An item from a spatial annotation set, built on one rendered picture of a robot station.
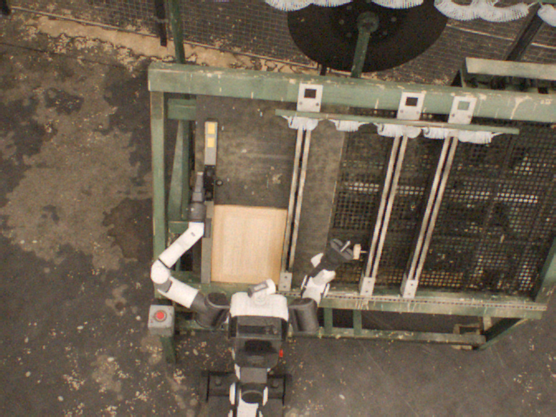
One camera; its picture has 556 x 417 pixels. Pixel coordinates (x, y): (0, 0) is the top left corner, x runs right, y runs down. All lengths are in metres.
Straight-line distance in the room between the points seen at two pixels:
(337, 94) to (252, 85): 0.38
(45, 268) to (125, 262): 0.54
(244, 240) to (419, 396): 1.76
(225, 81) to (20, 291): 2.38
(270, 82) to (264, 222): 0.79
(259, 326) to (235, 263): 0.62
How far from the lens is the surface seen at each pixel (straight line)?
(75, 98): 5.14
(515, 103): 2.88
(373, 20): 3.06
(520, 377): 4.53
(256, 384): 2.95
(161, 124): 2.78
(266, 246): 3.13
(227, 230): 3.08
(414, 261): 3.22
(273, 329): 2.67
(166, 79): 2.64
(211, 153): 2.83
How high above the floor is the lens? 3.96
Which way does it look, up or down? 62 degrees down
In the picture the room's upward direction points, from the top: 11 degrees clockwise
